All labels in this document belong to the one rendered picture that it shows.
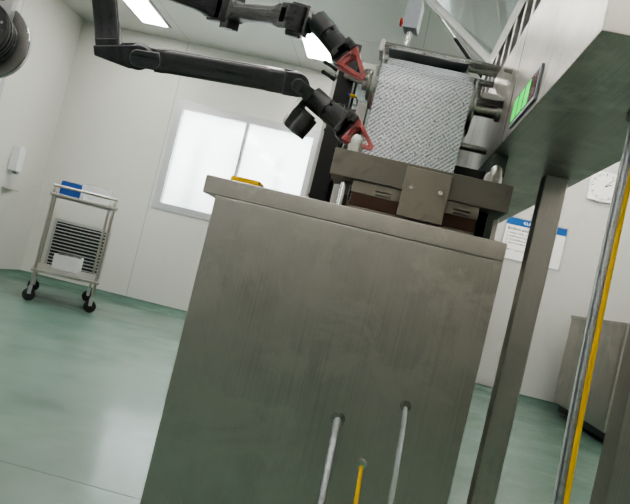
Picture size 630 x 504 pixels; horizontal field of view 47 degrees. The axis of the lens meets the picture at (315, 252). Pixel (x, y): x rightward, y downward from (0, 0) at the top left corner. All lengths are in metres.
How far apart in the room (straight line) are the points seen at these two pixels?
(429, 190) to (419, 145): 0.26
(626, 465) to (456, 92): 1.07
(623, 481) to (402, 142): 1.02
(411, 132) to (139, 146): 6.21
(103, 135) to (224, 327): 6.56
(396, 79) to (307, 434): 0.89
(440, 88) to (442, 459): 0.89
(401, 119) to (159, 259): 6.02
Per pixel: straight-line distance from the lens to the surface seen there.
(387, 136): 1.83
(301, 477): 1.59
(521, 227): 7.51
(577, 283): 7.63
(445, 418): 1.57
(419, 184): 1.59
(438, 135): 1.84
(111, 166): 7.95
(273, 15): 2.04
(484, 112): 1.91
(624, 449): 1.10
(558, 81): 1.27
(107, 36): 1.80
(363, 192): 1.62
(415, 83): 1.87
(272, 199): 1.56
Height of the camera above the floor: 0.74
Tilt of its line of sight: 2 degrees up
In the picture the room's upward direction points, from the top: 13 degrees clockwise
